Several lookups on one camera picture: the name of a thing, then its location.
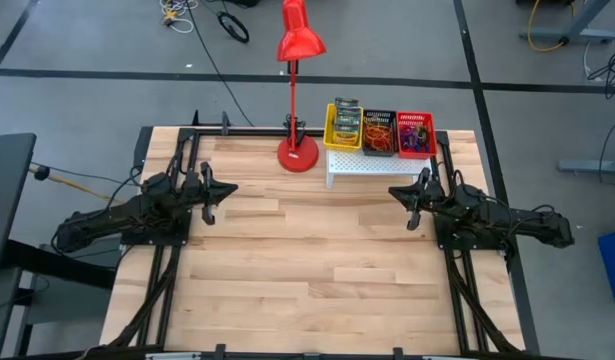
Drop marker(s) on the red plastic basket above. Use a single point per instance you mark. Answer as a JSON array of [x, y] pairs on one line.
[[416, 117]]

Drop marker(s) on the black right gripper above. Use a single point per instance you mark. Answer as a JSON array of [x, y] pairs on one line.
[[434, 197]]

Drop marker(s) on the yellow plastic basket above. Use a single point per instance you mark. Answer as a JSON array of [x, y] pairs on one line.
[[329, 135]]

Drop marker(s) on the white perforated riser shelf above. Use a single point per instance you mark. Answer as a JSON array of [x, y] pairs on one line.
[[377, 165]]

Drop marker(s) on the black table edge frame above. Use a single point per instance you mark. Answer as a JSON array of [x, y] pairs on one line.
[[247, 132]]

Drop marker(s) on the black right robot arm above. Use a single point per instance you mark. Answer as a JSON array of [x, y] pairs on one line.
[[512, 222]]

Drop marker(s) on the black plastic basket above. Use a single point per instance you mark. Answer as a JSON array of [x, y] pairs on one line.
[[379, 116]]

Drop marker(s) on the black side desk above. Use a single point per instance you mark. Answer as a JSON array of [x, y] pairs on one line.
[[52, 262]]

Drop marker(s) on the grey desk leg frame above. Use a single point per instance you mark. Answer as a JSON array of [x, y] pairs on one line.
[[567, 35]]

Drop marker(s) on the grey floor bar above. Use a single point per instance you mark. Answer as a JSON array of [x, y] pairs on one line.
[[592, 167]]

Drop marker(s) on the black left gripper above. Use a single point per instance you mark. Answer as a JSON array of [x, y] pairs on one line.
[[194, 192]]

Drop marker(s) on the black monitor panel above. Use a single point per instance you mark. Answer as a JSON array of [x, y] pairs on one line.
[[7, 200]]

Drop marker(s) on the red desk lamp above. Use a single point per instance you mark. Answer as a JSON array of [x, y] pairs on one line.
[[297, 40]]

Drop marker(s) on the yellow rubber band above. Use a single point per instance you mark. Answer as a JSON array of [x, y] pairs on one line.
[[384, 131]]

